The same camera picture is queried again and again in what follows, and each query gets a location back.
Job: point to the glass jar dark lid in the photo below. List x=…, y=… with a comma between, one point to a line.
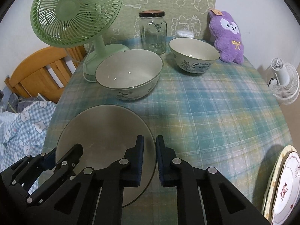
x=153, y=31

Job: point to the purple plush bunny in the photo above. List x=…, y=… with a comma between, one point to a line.
x=227, y=36

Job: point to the green desk fan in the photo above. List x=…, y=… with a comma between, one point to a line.
x=72, y=23

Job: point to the green cartoon wall mat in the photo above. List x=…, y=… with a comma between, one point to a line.
x=190, y=15

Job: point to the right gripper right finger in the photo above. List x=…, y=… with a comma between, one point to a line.
x=178, y=173

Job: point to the yellow floral plate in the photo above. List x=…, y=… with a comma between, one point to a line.
x=271, y=188

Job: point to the cream ceramic bowl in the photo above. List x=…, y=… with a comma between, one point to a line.
x=105, y=133
x=130, y=75
x=192, y=55

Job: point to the blue checkered bedding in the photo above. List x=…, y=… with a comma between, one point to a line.
x=24, y=133

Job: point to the green plaid tablecloth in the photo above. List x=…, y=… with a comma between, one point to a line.
x=226, y=118

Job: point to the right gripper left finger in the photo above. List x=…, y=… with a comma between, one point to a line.
x=124, y=173

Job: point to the cotton swab container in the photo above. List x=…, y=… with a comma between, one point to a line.
x=184, y=34

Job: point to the white plate red flower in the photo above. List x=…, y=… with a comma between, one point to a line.
x=288, y=190

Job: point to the white standing fan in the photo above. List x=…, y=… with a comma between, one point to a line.
x=283, y=81

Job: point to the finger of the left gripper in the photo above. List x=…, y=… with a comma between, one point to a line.
x=48, y=161
x=70, y=159

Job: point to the wooden bed headboard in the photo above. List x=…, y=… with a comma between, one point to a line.
x=45, y=72

